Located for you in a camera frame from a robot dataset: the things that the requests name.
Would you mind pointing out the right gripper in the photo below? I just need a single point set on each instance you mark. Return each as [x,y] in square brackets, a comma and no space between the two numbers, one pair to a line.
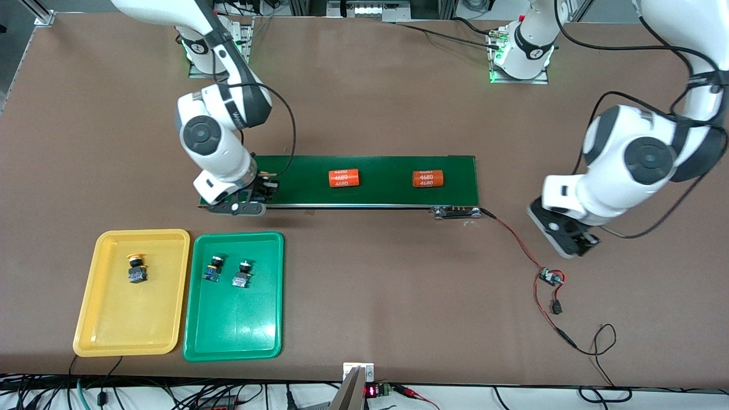
[260,190]

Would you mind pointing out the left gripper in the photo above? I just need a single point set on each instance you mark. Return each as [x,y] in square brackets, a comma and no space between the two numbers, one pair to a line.
[584,235]

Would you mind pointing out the orange cylinder with print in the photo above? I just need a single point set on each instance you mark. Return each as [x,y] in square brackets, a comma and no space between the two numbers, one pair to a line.
[344,178]
[427,179]

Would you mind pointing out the green push button switch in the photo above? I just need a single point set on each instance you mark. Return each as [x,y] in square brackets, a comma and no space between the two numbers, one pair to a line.
[242,278]
[212,272]

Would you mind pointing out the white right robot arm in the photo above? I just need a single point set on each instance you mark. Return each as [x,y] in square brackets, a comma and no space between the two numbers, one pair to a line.
[213,136]

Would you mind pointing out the small green circuit board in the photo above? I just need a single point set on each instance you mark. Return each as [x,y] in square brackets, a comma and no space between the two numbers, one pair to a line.
[550,277]

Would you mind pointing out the green conveyor belt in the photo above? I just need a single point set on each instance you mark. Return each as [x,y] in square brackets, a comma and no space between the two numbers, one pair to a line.
[387,193]

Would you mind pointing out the green plastic tray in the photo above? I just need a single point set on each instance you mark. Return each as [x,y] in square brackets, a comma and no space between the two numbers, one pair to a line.
[233,319]

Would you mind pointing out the yellow plastic tray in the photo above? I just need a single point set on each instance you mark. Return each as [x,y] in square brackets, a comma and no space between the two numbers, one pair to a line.
[134,319]

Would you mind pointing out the grey metal pole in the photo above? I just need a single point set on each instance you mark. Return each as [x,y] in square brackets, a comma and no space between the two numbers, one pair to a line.
[346,396]

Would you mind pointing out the red digit display module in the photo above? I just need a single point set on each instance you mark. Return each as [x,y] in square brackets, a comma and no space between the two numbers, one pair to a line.
[377,390]

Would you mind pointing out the red clip lead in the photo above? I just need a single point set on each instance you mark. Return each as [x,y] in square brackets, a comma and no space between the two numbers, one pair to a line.
[414,393]

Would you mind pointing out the aluminium corner profile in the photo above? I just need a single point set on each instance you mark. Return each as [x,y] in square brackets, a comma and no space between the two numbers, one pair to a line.
[42,17]

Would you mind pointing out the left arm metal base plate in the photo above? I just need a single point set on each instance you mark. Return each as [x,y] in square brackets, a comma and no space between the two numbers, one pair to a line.
[518,80]

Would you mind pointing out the small metal table bracket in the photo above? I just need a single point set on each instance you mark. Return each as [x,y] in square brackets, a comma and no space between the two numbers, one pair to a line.
[357,369]

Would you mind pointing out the aluminium frame rack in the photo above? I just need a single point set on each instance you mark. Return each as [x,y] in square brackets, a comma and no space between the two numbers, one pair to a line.
[370,8]

